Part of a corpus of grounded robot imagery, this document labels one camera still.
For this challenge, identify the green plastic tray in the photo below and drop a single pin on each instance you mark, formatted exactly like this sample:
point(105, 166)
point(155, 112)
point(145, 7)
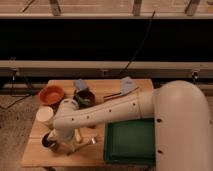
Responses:
point(130, 142)

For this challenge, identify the white cup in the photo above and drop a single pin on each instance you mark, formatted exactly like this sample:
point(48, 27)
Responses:
point(45, 116)

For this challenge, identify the yellow corn cob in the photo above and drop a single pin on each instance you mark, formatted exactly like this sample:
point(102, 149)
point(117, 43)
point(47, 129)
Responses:
point(78, 135)

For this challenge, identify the dark brown bowl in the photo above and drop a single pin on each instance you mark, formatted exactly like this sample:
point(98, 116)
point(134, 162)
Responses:
point(84, 98)

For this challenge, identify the blue cloth left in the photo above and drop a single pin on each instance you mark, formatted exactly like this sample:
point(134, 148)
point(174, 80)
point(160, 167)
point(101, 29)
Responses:
point(80, 85)

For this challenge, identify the blue cloth right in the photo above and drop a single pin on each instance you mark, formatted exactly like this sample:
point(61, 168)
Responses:
point(127, 85)

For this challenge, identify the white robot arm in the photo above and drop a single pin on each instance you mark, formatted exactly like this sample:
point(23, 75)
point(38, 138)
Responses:
point(183, 123)

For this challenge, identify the metal fork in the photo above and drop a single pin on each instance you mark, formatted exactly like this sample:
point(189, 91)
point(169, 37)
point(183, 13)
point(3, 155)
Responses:
point(74, 146)

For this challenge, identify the metal cup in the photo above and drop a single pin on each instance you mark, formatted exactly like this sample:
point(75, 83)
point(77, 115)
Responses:
point(52, 145)

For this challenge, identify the wooden table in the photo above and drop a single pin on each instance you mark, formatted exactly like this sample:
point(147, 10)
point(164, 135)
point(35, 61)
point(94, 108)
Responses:
point(35, 155)

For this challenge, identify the orange bowl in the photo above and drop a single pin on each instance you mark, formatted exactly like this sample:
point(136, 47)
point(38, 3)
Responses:
point(51, 95)

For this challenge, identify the blue cloth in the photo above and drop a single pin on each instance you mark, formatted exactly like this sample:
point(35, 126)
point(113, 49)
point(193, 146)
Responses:
point(127, 85)
point(80, 85)

